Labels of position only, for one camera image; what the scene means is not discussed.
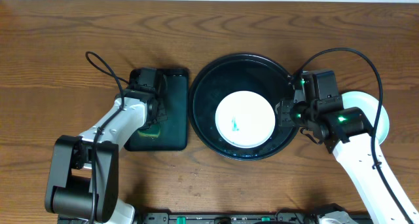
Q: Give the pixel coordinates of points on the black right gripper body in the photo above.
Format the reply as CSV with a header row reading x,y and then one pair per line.
x,y
292,114

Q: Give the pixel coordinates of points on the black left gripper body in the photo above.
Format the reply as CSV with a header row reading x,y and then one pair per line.
x,y
160,111

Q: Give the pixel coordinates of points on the green yellow sponge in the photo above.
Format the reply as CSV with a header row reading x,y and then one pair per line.
x,y
153,131

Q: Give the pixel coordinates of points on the mint green plate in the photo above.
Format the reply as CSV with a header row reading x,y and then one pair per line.
x,y
369,105

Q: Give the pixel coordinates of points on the white plate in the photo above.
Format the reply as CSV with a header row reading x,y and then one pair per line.
x,y
245,119

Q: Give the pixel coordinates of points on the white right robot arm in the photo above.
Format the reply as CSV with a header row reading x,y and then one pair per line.
x,y
352,127

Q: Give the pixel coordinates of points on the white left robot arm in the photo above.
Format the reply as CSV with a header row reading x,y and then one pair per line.
x,y
83,176

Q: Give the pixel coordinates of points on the black rectangular tray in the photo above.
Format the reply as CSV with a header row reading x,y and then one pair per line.
x,y
174,131

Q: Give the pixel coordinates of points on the black round tray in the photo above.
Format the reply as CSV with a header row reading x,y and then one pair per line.
x,y
232,73

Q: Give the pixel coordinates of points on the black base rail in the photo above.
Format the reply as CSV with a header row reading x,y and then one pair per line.
x,y
281,216

